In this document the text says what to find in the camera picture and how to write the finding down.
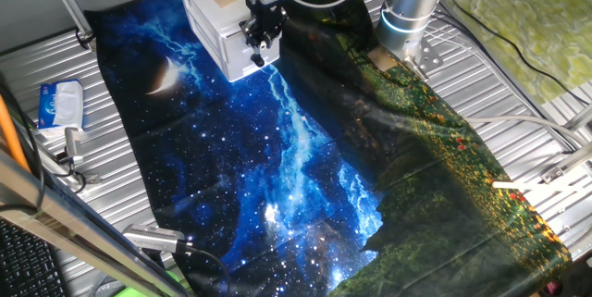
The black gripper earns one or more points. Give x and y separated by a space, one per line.
266 17

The silver depth camera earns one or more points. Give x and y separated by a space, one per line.
152 238
73 142

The aluminium frame bar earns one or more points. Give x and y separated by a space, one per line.
69 223

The black keyboard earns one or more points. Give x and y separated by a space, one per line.
28 264

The metal camera stand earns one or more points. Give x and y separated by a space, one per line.
51 160

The white drawer with knob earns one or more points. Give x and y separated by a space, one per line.
240 63

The brown cardboard piece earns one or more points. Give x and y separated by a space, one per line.
384 58

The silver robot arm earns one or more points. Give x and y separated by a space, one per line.
416 1

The blue white tissue pack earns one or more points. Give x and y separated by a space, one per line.
60 105

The small pink object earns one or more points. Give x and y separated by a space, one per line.
552 288

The green patterned mat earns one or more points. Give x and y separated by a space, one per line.
532 24

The white drawer cabinet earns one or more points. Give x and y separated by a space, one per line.
203 19

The green plastic part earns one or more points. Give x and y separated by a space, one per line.
139 291

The aluminium bracket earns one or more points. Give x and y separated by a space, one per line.
569 158

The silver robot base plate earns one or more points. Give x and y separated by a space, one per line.
427 56

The galaxy and forest printed cloth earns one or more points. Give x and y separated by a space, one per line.
277 172

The orange pole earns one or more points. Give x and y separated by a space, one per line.
9 135

